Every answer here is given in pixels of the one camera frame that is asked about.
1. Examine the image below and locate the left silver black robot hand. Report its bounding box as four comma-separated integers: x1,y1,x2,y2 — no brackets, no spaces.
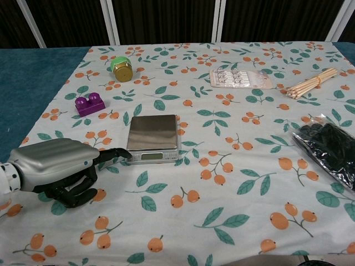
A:
9,138,133,209

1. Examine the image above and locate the purple toy building block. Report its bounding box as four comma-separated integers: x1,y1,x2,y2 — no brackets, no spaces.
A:
74,92,107,119

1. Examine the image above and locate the silver digital kitchen scale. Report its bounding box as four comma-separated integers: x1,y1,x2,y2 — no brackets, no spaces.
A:
126,115,181,166

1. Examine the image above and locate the gold jar with green lid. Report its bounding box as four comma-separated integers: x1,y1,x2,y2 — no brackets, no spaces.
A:
110,55,133,83

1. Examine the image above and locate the floral fruit print tablecloth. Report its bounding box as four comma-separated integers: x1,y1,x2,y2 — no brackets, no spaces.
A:
0,41,355,266

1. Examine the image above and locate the pink blister pack card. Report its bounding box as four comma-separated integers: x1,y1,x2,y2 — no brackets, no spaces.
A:
209,68,274,90

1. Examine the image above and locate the bundle of wooden sticks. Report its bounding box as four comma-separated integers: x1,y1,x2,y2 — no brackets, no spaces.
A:
285,68,338,100

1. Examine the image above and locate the plastic bag of black gloves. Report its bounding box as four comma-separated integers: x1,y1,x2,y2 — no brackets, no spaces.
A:
291,115,355,192

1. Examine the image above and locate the white partition frame post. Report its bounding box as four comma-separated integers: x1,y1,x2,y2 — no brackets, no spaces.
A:
331,0,352,42
99,0,121,45
212,0,225,43
16,0,47,48

